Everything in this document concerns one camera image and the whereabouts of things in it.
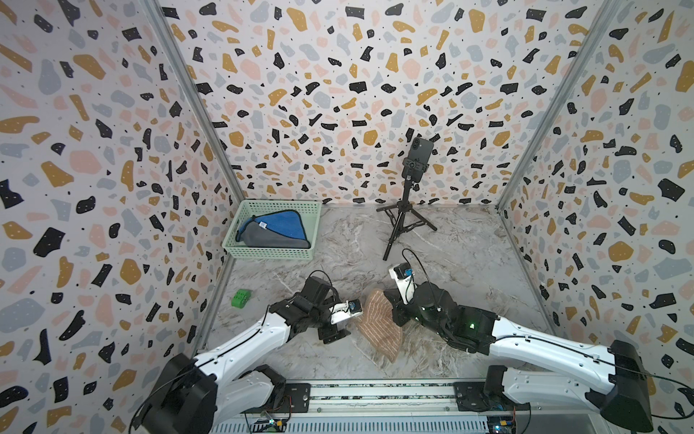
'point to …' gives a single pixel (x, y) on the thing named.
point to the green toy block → (240, 297)
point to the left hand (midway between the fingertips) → (347, 316)
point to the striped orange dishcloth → (378, 326)
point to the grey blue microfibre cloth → (274, 229)
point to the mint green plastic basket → (309, 212)
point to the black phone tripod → (403, 215)
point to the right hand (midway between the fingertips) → (385, 294)
